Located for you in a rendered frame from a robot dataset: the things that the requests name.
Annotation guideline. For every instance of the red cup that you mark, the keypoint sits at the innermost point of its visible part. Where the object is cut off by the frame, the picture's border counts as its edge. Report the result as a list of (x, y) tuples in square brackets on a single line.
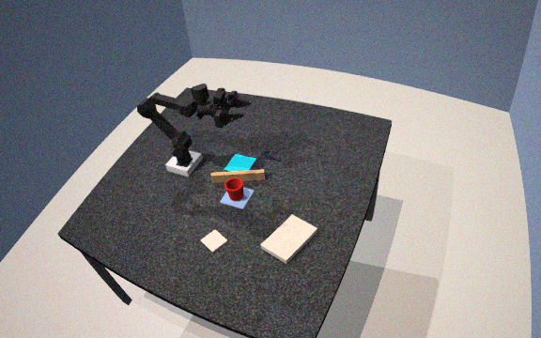
[(234, 188)]

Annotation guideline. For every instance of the orange wooden beam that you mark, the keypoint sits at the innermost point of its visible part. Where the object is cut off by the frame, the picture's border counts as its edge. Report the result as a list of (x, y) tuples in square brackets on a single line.
[(248, 175)]

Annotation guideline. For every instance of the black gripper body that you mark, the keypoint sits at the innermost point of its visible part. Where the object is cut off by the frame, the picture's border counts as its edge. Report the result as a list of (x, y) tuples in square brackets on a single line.
[(218, 114)]

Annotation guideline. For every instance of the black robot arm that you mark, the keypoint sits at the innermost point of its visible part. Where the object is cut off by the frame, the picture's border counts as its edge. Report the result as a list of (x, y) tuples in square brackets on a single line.
[(186, 107)]

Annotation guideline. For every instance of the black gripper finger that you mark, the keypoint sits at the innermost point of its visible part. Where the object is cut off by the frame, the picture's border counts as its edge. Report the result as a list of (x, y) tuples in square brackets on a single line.
[(240, 102), (229, 117)]

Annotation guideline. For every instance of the beige flat rectangular block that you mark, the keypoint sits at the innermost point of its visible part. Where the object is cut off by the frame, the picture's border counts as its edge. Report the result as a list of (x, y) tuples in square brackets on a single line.
[(285, 242)]

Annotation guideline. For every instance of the cream flat square tile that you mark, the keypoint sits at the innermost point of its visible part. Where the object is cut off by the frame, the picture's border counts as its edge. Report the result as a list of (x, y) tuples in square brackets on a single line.
[(214, 241)]

